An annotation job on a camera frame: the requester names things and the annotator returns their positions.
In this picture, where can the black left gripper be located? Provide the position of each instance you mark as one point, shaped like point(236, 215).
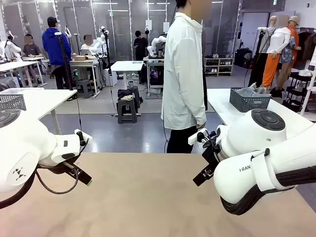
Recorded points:
point(56, 168)

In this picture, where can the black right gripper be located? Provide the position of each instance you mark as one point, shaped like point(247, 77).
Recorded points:
point(209, 158)

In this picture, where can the grey plastic lattice basket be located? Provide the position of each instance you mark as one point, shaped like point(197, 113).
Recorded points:
point(249, 103)

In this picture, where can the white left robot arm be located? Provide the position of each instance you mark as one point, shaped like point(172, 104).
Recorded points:
point(24, 148)

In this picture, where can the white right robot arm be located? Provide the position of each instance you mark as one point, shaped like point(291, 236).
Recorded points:
point(259, 138)

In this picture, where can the person's right forearm white sleeve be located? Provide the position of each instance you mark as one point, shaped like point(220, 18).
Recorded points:
point(197, 111)

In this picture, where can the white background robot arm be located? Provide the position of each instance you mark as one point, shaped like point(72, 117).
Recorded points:
point(154, 43)
point(95, 48)
point(10, 48)

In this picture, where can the person's right hand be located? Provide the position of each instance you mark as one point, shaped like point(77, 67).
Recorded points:
point(201, 126)

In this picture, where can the grey plastic stool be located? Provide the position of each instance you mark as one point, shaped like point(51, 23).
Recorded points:
point(137, 96)
point(123, 103)
point(84, 83)

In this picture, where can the dark clothes pile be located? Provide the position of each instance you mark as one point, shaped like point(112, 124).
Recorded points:
point(124, 93)

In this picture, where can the person in white shirt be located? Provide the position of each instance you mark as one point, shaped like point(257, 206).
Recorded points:
point(182, 74)

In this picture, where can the computer tower coloured lights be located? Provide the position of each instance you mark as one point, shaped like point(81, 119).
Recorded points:
point(155, 74)

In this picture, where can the white work desk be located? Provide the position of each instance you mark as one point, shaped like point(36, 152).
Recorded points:
point(14, 64)
point(84, 62)
point(153, 59)

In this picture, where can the black tripod pole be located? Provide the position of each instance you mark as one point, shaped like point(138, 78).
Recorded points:
point(65, 61)

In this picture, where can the cardboard box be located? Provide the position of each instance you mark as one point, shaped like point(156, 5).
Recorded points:
point(80, 58)

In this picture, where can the white standing desk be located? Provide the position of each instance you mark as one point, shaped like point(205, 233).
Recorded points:
point(127, 66)

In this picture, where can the wooden shoe rack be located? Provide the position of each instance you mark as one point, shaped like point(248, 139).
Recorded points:
point(219, 58)

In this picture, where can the black tripod stand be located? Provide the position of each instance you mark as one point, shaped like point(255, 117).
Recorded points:
point(258, 69)

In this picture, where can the black suitcase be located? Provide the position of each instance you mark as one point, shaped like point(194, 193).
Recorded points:
point(243, 59)

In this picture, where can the seated person white shirt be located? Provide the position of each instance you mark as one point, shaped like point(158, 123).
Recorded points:
point(86, 46)

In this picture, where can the white metal rack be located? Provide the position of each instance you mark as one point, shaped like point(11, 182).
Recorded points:
point(308, 95)

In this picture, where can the person in blue hoodie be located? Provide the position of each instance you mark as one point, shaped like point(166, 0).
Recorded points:
point(53, 44)

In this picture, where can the seated person grey shirt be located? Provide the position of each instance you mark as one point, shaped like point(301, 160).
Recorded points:
point(32, 50)

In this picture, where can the black shelf cart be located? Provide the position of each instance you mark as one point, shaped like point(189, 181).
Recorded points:
point(302, 78)

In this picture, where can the person in black clothes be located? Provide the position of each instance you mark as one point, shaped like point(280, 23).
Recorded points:
point(140, 47)

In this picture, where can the mannequin white top orange trousers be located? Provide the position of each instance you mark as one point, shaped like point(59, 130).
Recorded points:
point(279, 39)

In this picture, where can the clothes rack dark garments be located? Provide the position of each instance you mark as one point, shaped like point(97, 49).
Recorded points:
point(308, 47)

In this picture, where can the mannequin in grey top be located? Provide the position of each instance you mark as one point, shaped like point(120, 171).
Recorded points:
point(272, 22)

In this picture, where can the mannequin orange shirt beige cap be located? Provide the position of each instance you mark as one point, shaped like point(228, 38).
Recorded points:
point(293, 32)

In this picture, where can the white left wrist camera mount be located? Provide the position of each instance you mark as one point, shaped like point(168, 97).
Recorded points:
point(87, 140)

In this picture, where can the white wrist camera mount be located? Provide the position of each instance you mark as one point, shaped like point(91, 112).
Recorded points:
point(193, 139)
point(87, 140)

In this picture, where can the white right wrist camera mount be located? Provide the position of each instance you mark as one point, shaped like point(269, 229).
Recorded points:
point(193, 139)

